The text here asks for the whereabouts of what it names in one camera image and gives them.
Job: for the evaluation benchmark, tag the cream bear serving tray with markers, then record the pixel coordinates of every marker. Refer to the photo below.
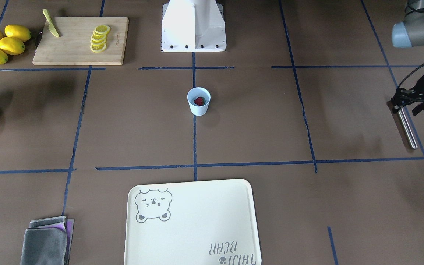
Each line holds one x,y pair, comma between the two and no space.
192,223

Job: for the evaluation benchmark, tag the bamboo cutting board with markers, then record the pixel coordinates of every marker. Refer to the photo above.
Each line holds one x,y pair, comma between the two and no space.
72,47

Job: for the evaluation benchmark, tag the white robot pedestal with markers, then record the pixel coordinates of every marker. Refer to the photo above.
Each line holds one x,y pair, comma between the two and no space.
193,26

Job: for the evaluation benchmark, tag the red strawberry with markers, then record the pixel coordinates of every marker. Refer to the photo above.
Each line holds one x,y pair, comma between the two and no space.
200,101

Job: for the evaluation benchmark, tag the purple folded cloth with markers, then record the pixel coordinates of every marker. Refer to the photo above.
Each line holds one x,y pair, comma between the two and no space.
68,228

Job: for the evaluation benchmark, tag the steel muddler black tip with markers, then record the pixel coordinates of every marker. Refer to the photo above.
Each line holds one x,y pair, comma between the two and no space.
401,119

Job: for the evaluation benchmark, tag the light blue plastic cup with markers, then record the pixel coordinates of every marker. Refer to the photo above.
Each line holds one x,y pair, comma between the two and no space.
193,94

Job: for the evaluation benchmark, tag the grey folded cloth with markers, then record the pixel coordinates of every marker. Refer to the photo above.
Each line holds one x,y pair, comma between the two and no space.
45,242

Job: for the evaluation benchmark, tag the lemon slice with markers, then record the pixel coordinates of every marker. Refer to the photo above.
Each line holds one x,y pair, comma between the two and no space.
98,48
98,38
102,30
97,42

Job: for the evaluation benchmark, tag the yellow-green plastic knife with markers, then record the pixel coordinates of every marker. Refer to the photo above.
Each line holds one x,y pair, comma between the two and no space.
51,27

